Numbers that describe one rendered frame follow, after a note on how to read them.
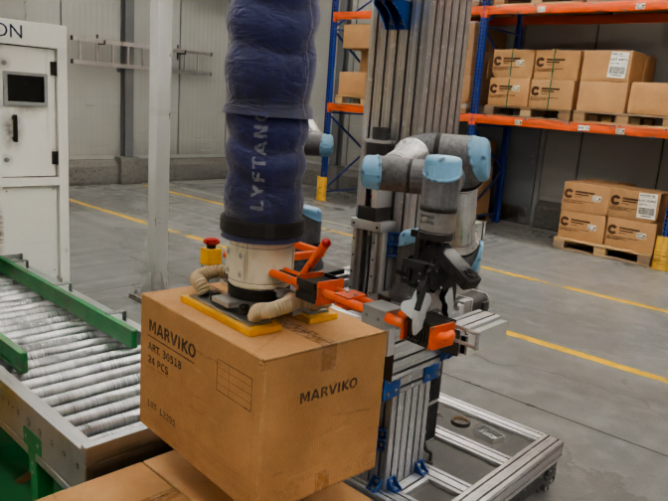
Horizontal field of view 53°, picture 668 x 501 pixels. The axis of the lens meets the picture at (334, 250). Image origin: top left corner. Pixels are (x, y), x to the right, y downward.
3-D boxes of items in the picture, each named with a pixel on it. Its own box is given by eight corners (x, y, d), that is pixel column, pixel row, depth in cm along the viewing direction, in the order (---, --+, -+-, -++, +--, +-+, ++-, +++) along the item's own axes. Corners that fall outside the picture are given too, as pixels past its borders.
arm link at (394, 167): (400, 127, 189) (360, 146, 144) (439, 130, 187) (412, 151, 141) (397, 169, 193) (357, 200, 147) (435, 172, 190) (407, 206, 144)
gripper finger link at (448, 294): (436, 313, 149) (429, 278, 145) (457, 321, 145) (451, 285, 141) (427, 320, 148) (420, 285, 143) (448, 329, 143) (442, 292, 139)
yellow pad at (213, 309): (179, 301, 189) (180, 284, 188) (211, 296, 196) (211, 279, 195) (250, 338, 165) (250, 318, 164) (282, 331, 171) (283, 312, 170)
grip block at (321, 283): (292, 297, 166) (294, 274, 165) (323, 292, 173) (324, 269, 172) (314, 306, 160) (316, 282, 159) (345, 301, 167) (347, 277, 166)
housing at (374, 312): (360, 322, 151) (361, 302, 150) (381, 317, 156) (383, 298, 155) (382, 331, 146) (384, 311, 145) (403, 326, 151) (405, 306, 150)
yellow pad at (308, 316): (237, 292, 202) (238, 276, 201) (263, 288, 208) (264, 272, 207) (309, 325, 177) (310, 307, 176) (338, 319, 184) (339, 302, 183)
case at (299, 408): (139, 420, 203) (140, 292, 194) (249, 391, 230) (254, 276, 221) (255, 519, 160) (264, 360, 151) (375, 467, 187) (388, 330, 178)
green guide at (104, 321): (-8, 267, 396) (-9, 252, 394) (10, 264, 404) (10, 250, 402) (131, 349, 288) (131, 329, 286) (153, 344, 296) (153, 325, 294)
